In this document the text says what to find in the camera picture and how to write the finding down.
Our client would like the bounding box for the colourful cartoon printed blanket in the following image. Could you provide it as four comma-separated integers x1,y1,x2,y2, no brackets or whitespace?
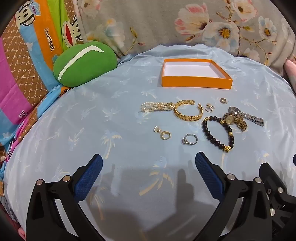
0,0,84,241

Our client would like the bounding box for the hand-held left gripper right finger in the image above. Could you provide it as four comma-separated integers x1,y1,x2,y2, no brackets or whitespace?
195,152,273,241

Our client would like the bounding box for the silver wristwatch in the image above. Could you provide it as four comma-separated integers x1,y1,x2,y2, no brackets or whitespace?
228,106,264,127

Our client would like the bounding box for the gold wristwatch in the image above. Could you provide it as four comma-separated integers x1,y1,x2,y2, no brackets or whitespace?
222,112,248,132

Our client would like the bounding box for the light blue palm print sheet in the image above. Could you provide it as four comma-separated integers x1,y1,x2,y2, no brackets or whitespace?
3,43,296,241

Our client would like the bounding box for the white pearl bracelet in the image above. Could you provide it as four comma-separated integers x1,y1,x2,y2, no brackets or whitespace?
140,101,174,113

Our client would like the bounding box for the green round pillow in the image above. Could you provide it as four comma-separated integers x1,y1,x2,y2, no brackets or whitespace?
53,41,117,87

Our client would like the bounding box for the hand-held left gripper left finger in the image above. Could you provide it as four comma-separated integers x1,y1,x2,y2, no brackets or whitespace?
26,153,104,241

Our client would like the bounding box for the pink cloth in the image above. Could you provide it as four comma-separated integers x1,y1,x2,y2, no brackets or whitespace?
283,59,296,81

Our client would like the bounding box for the orange cardboard box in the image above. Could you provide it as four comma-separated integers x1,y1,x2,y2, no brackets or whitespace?
161,58,233,90

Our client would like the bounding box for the silver ring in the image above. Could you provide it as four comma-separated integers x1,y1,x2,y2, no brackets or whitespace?
181,134,198,146

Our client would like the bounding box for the gold braided cuff bracelet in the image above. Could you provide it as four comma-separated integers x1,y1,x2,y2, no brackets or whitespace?
173,100,204,121

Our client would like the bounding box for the black bead bracelet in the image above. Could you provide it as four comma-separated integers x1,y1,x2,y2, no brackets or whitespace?
202,116,235,153

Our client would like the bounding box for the grey floral blanket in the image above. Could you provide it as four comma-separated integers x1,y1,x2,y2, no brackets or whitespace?
73,0,296,77

